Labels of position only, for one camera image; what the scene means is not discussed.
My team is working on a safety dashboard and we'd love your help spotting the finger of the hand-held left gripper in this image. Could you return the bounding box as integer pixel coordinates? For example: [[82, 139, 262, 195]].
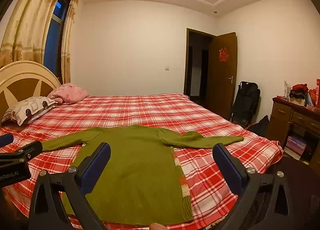
[[0, 141, 43, 165], [0, 133, 14, 148]]

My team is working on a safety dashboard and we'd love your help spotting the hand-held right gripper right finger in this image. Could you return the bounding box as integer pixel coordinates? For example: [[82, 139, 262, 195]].
[[212, 142, 300, 230]]

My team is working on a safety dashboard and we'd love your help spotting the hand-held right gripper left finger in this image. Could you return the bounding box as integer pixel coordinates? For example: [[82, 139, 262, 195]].
[[29, 142, 112, 230]]

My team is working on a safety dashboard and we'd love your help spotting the green knit sweater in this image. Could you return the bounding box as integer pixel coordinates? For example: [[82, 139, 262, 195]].
[[41, 124, 244, 226]]

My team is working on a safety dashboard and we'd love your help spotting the white patterned pillow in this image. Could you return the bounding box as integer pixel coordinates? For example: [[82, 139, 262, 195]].
[[1, 96, 58, 127]]

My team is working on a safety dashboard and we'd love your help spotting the dark bag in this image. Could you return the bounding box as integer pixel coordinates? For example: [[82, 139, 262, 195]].
[[246, 115, 270, 138]]

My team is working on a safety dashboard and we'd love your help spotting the red plaid bed sheet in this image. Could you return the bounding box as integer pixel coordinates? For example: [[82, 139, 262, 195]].
[[0, 93, 284, 230]]

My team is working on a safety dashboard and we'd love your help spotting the black folded stroller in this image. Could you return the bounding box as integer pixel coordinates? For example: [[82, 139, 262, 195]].
[[230, 81, 261, 127]]

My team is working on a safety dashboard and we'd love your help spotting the cream wooden headboard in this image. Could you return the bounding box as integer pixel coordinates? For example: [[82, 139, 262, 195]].
[[0, 60, 62, 127]]

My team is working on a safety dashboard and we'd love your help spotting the pink box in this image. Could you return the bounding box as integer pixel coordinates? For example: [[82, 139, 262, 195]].
[[285, 135, 307, 156]]

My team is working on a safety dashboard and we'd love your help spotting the pink pillow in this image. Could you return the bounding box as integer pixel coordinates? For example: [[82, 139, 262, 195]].
[[47, 83, 90, 105]]

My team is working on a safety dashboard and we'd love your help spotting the brown wooden door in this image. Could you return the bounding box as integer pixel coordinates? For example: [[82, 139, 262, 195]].
[[207, 32, 237, 122]]

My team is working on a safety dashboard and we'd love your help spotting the brown wooden desk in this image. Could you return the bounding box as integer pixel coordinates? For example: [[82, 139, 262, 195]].
[[266, 97, 320, 168]]

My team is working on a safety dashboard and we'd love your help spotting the white box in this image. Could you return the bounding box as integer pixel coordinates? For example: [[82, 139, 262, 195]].
[[283, 80, 292, 99]]

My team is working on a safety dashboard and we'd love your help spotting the red and dark hat pile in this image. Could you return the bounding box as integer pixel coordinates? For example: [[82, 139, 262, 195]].
[[289, 84, 309, 107]]

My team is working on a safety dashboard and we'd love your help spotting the window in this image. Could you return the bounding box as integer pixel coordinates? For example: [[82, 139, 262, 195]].
[[44, 0, 72, 81]]

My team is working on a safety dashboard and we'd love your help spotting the red paper door decoration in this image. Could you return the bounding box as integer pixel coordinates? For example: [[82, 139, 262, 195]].
[[219, 48, 230, 63]]

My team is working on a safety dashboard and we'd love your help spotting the wide yellow floral curtain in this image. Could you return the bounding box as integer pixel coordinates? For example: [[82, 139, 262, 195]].
[[0, 0, 68, 69]]

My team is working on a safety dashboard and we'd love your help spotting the brown door frame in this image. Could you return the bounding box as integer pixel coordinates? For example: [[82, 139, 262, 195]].
[[183, 28, 217, 101]]

